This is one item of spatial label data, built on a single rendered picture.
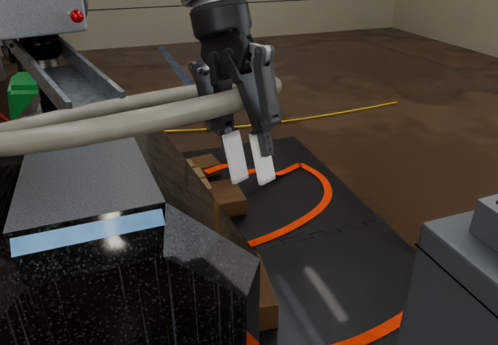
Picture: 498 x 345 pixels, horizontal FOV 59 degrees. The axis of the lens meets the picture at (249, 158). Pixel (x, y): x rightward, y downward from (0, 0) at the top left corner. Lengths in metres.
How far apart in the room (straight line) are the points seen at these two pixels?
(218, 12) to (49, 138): 0.24
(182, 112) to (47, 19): 0.80
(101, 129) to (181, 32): 5.88
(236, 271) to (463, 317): 0.50
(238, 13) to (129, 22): 5.71
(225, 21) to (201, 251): 0.63
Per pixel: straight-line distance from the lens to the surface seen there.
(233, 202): 2.28
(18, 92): 2.99
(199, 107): 0.52
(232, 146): 0.60
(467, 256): 0.93
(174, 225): 1.01
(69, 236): 0.99
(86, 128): 0.52
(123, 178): 1.12
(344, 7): 7.28
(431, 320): 1.07
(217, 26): 0.55
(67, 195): 1.09
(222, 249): 1.09
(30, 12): 1.26
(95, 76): 1.11
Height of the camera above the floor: 1.33
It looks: 27 degrees down
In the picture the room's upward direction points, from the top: straight up
